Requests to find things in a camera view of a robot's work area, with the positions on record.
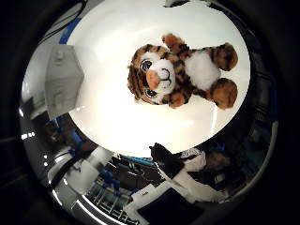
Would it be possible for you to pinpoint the grey fabric container box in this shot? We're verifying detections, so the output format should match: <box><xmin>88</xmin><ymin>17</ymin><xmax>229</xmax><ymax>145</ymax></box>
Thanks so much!
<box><xmin>44</xmin><ymin>44</ymin><xmax>85</xmax><ymax>122</ymax></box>

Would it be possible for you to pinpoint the person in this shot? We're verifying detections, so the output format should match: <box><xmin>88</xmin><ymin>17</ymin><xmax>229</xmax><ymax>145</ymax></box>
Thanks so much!
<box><xmin>181</xmin><ymin>147</ymin><xmax>238</xmax><ymax>188</ymax></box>

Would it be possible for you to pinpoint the brown striped tiger plush toy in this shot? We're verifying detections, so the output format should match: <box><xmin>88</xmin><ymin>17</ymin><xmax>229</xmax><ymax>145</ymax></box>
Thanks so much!
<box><xmin>127</xmin><ymin>32</ymin><xmax>239</xmax><ymax>111</ymax></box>

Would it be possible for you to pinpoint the cyan aluminium frame rail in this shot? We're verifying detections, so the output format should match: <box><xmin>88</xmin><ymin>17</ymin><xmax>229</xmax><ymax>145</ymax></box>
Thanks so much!
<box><xmin>123</xmin><ymin>154</ymin><xmax>155</xmax><ymax>167</ymax></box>

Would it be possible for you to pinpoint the black cable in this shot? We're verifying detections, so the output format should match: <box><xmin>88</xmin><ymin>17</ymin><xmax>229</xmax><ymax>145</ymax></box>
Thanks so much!
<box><xmin>39</xmin><ymin>0</ymin><xmax>89</xmax><ymax>43</ymax></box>

